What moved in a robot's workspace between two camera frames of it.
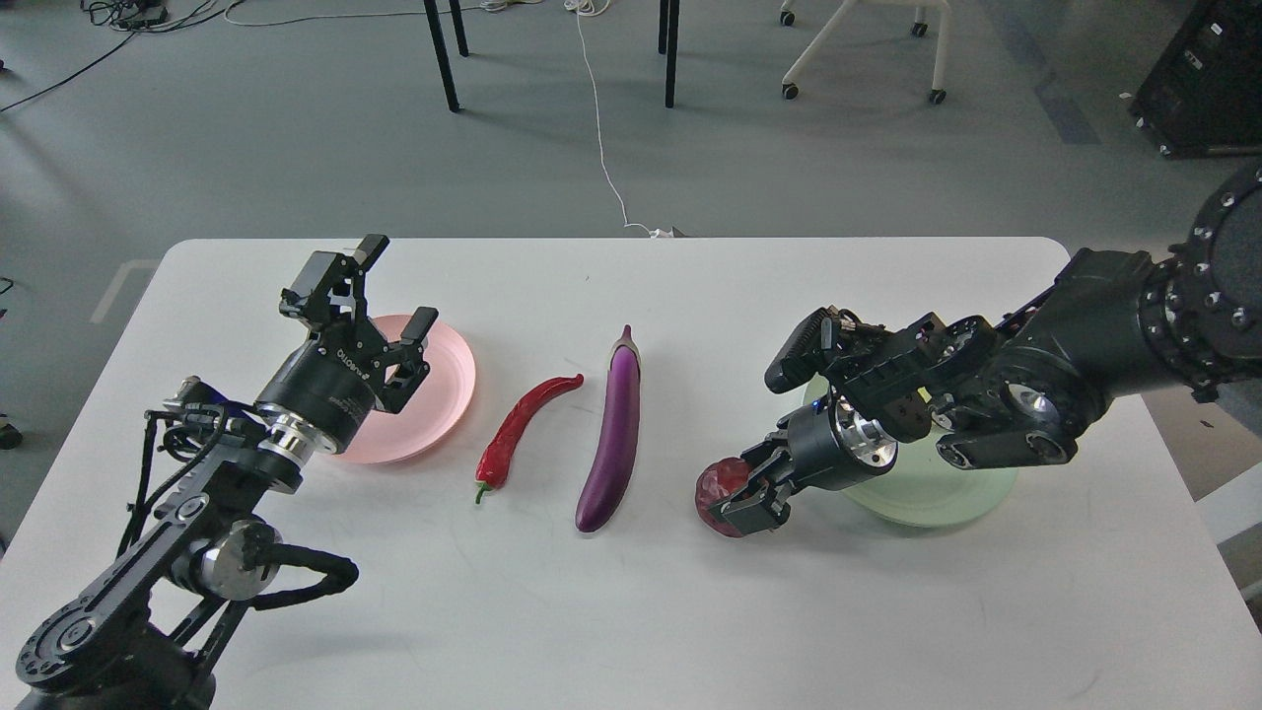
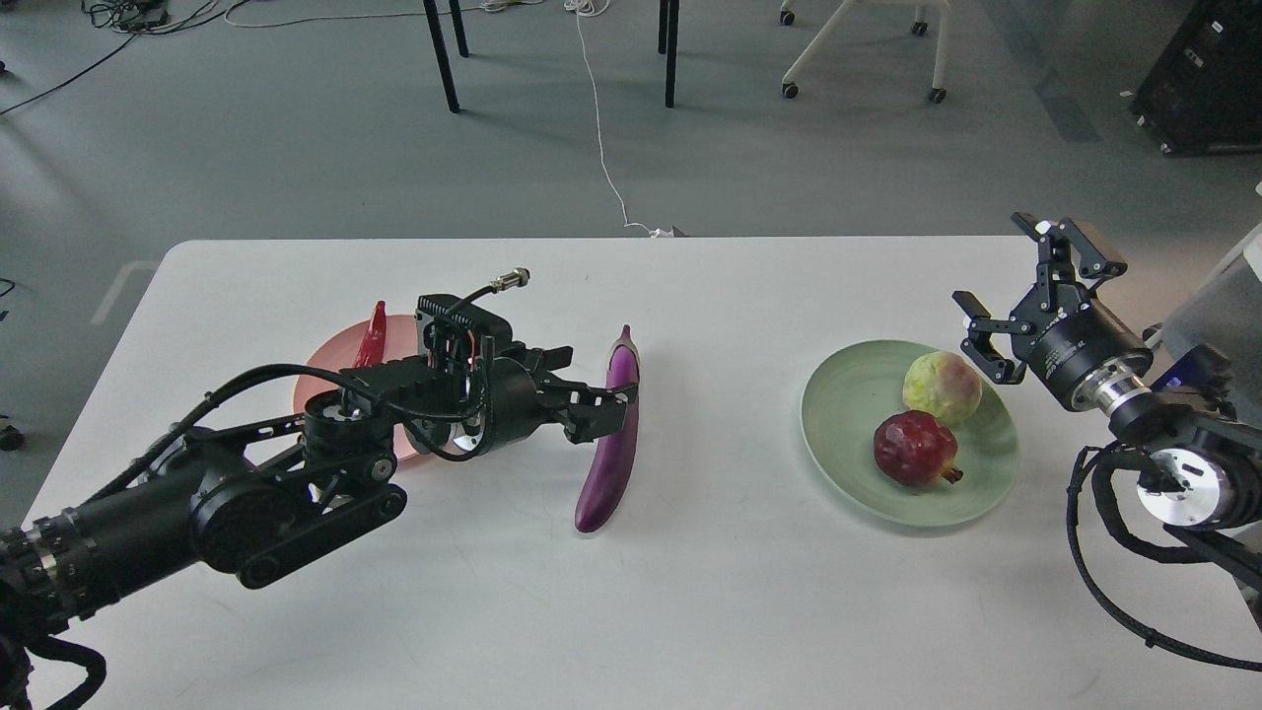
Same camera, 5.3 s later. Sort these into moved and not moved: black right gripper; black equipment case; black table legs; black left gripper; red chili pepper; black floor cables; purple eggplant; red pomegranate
Moved: red pomegranate; black left gripper; red chili pepper; black right gripper
Not moved: black floor cables; purple eggplant; black equipment case; black table legs
